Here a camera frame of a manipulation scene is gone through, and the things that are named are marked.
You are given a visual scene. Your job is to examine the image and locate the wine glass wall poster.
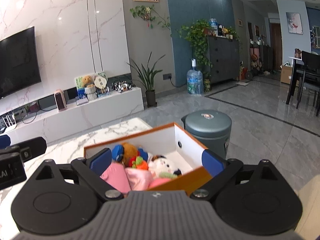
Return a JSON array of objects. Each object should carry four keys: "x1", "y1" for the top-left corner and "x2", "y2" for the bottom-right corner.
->
[{"x1": 286, "y1": 12, "x2": 303, "y2": 35}]

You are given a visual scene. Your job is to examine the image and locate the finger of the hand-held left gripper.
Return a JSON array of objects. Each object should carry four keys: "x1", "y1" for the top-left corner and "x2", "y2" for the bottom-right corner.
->
[{"x1": 0, "y1": 134, "x2": 11, "y2": 149}]

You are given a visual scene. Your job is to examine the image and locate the potted orchid plant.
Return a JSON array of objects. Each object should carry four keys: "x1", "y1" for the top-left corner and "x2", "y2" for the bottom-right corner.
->
[{"x1": 126, "y1": 52, "x2": 167, "y2": 108}]

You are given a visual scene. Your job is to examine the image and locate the white paper fan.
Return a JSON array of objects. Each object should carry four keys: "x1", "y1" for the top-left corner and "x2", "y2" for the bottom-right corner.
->
[{"x1": 94, "y1": 76, "x2": 108, "y2": 90}]

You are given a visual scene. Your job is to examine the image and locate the brown cardboard box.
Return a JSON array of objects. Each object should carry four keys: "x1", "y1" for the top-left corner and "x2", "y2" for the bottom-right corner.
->
[{"x1": 280, "y1": 64, "x2": 293, "y2": 84}]

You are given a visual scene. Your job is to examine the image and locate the orange and red crochet charm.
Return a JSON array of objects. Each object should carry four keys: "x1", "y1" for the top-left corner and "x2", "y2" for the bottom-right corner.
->
[{"x1": 129, "y1": 156, "x2": 148, "y2": 170}]

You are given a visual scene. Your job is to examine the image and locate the green and blue painting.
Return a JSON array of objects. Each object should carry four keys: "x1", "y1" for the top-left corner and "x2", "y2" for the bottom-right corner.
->
[{"x1": 75, "y1": 76, "x2": 87, "y2": 99}]

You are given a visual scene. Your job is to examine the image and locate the grey round bin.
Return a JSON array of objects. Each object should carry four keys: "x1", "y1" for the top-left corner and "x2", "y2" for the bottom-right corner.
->
[{"x1": 181, "y1": 109, "x2": 232, "y2": 160}]

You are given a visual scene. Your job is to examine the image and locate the small brown teddy bear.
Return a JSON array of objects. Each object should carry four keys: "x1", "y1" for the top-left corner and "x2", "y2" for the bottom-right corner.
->
[{"x1": 82, "y1": 75, "x2": 95, "y2": 88}]

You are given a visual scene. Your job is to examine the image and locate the white router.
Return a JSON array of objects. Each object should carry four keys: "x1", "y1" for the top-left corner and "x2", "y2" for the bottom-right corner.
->
[{"x1": 2, "y1": 114, "x2": 17, "y2": 132}]

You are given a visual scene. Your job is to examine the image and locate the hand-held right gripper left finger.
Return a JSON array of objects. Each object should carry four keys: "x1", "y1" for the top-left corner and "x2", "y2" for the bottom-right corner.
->
[{"x1": 32, "y1": 148, "x2": 124, "y2": 200}]

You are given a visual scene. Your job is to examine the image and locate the white plush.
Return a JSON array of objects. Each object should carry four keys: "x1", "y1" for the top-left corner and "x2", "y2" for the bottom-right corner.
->
[{"x1": 149, "y1": 155, "x2": 182, "y2": 178}]

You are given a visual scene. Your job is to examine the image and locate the black dining table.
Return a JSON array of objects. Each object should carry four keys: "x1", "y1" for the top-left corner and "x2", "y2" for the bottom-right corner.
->
[{"x1": 286, "y1": 56, "x2": 304, "y2": 105}]

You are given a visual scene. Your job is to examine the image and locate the cow pattern toys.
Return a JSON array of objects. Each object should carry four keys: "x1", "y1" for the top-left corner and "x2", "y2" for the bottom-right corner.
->
[{"x1": 110, "y1": 81, "x2": 133, "y2": 93}]

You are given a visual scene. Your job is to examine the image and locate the blue water jug with pump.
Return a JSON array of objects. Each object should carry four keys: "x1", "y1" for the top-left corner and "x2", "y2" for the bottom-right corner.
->
[{"x1": 187, "y1": 58, "x2": 204, "y2": 95}]

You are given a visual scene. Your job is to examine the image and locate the black dining chair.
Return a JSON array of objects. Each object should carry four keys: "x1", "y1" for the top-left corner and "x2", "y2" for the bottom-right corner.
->
[{"x1": 296, "y1": 51, "x2": 320, "y2": 117}]

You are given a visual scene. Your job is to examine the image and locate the wooden door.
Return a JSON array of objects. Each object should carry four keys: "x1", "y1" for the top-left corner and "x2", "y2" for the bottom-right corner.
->
[{"x1": 271, "y1": 23, "x2": 283, "y2": 70}]

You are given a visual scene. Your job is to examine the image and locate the brown sailor bear plush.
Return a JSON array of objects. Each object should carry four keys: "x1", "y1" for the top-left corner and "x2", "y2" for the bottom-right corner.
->
[{"x1": 112, "y1": 142, "x2": 150, "y2": 167}]

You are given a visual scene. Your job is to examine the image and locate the black curved television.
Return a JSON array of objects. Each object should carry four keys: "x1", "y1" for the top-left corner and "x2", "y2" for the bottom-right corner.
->
[{"x1": 0, "y1": 26, "x2": 42, "y2": 100}]

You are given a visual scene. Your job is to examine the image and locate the pink card wallet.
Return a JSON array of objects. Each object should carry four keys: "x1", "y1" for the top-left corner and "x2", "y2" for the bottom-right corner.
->
[{"x1": 100, "y1": 162, "x2": 130, "y2": 193}]

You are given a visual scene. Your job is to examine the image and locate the cluttered dark shelf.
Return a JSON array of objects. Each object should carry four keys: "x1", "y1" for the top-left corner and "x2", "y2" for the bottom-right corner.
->
[{"x1": 249, "y1": 40, "x2": 273, "y2": 77}]

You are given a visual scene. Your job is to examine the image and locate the pink and green pompom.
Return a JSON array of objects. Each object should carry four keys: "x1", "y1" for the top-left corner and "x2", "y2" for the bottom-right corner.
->
[{"x1": 149, "y1": 178, "x2": 173, "y2": 188}]

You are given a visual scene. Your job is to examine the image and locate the hanging vine plant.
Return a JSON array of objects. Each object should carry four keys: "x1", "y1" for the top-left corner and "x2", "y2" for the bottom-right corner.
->
[{"x1": 129, "y1": 4, "x2": 172, "y2": 29}]

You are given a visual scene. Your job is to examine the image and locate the orange cardboard box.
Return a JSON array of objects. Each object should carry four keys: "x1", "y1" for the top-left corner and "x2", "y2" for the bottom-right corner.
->
[{"x1": 84, "y1": 122, "x2": 215, "y2": 193}]

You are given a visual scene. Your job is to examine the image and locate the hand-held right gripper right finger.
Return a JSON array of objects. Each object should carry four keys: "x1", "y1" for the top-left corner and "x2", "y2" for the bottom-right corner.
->
[{"x1": 190, "y1": 149, "x2": 280, "y2": 200}]

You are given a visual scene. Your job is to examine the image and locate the trailing ivy plant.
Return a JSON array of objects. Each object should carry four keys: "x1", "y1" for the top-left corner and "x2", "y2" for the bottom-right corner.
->
[{"x1": 178, "y1": 19, "x2": 213, "y2": 68}]

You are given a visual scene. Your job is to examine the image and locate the white marble tv cabinet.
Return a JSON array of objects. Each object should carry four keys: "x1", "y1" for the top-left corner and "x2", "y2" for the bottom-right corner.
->
[{"x1": 0, "y1": 86, "x2": 145, "y2": 145}]

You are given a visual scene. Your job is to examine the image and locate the dark grey dresser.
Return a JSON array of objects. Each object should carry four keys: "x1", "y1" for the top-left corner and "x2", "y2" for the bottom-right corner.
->
[{"x1": 207, "y1": 35, "x2": 242, "y2": 84}]

